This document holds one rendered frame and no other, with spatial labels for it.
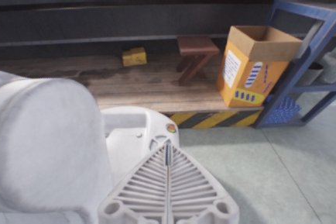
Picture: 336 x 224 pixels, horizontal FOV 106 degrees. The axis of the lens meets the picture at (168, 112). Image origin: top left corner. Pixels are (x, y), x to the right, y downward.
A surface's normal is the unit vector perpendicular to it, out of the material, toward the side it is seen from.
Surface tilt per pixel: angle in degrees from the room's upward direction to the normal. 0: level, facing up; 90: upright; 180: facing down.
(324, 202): 0
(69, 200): 93
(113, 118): 70
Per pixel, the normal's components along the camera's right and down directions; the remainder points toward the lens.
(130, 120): -0.01, 0.41
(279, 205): -0.01, -0.70
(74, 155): 1.00, -0.01
